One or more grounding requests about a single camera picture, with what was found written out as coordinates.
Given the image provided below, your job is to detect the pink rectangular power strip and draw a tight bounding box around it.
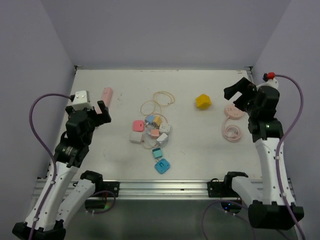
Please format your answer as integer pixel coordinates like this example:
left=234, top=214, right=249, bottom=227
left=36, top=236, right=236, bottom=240
left=99, top=87, right=113, bottom=108

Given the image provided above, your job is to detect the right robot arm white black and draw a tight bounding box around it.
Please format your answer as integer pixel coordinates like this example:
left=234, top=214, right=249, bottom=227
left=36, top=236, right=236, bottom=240
left=222, top=77, right=304, bottom=231

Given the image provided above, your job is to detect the round pink power socket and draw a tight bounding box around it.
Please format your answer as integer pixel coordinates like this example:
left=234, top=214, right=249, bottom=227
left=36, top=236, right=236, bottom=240
left=224, top=104, right=245, bottom=120

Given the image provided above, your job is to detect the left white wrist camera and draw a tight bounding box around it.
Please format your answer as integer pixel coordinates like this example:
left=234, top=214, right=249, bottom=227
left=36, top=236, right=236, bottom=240
left=71, top=90, right=93, bottom=111

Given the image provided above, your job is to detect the blue thin charging cable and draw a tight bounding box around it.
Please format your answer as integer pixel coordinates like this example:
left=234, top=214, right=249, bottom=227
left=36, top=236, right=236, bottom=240
left=142, top=123, right=171, bottom=149

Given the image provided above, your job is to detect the yellow charging cable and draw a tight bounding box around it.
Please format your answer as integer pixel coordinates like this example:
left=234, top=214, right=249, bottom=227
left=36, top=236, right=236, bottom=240
left=139, top=90, right=176, bottom=116

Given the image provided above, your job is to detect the white large charger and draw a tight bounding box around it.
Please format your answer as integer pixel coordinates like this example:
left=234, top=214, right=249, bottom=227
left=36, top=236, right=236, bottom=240
left=156, top=133, right=169, bottom=146

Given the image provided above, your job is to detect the yellow cube socket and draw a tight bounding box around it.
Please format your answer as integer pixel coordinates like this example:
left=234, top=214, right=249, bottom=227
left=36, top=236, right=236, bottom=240
left=195, top=93, right=212, bottom=110

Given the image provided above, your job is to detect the blue plug adapter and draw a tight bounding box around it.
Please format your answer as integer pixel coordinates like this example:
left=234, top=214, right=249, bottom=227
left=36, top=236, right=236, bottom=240
left=154, top=158, right=171, bottom=174

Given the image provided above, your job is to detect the white plug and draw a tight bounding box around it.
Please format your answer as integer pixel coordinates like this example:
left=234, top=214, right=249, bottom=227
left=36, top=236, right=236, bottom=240
left=159, top=122, right=171, bottom=135
left=129, top=131, right=143, bottom=144

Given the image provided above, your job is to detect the orange yellow charger plug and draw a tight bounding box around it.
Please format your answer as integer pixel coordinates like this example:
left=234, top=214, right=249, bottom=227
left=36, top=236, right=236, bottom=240
left=152, top=115, right=162, bottom=127

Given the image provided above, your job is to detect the orange small charger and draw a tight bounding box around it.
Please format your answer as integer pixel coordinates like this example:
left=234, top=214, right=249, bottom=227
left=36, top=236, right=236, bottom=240
left=149, top=128, right=160, bottom=139

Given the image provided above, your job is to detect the coiled pink socket cord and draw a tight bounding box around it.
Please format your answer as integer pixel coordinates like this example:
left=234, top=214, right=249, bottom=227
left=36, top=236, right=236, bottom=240
left=221, top=117, right=243, bottom=143

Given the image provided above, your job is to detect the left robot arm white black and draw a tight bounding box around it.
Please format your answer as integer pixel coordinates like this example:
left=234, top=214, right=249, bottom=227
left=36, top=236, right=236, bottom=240
left=12, top=100, right=111, bottom=240

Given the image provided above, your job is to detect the aluminium front rail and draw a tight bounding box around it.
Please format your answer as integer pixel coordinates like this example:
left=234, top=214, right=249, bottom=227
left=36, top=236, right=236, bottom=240
left=31, top=179, right=265, bottom=201

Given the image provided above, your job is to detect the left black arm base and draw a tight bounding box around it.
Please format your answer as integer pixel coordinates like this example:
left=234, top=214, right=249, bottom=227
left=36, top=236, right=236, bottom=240
left=84, top=181, right=120, bottom=200

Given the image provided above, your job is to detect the teal plug adapter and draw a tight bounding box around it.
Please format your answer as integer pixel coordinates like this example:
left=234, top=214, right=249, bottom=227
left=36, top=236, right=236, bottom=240
left=152, top=147, right=163, bottom=159

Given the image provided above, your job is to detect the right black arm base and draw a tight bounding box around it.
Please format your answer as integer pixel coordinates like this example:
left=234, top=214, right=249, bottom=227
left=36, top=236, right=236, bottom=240
left=206, top=178, right=240, bottom=198

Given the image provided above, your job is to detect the pink plug adapter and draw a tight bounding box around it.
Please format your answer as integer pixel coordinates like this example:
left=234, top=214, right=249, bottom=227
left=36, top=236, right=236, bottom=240
left=132, top=120, right=145, bottom=132

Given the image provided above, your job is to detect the light blue charger plug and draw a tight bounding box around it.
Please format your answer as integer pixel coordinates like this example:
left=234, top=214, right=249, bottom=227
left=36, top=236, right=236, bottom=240
left=144, top=114, right=156, bottom=126

